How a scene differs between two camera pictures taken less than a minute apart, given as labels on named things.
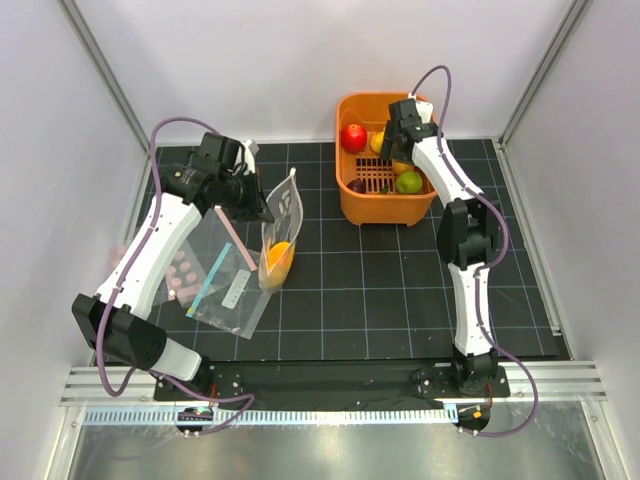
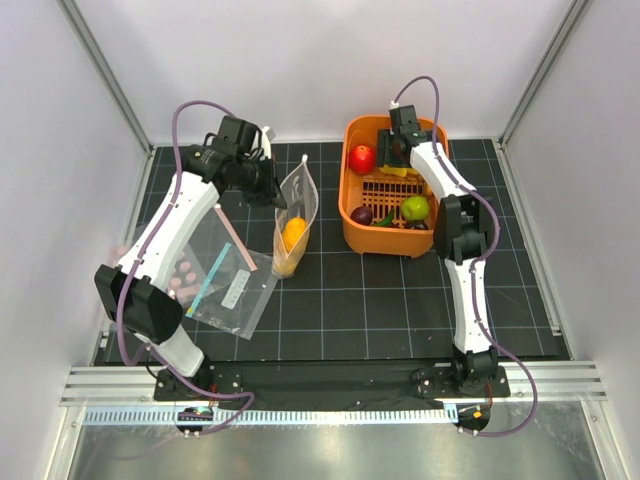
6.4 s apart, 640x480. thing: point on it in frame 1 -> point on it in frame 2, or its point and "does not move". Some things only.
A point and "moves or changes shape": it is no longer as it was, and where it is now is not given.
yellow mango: [280, 256] -> [290, 241]
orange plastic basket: [367, 184] moves or changes shape
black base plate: [348, 381] does not move
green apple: [409, 183] -> [415, 208]
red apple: [354, 138] -> [362, 160]
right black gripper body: [386, 145] does not move
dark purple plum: [357, 185] -> [362, 215]
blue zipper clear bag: [230, 297] does not move
